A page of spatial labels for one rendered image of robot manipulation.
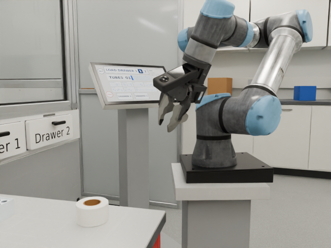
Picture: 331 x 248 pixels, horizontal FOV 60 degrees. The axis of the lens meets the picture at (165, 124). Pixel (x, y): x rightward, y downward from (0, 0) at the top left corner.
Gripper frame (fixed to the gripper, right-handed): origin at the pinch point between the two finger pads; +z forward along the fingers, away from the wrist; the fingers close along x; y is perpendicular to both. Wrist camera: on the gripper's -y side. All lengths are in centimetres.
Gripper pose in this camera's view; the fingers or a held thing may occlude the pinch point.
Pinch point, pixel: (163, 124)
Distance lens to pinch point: 80.9
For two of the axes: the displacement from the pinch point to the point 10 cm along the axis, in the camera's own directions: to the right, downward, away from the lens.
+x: -6.6, -5.2, 5.5
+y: 6.6, -0.5, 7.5
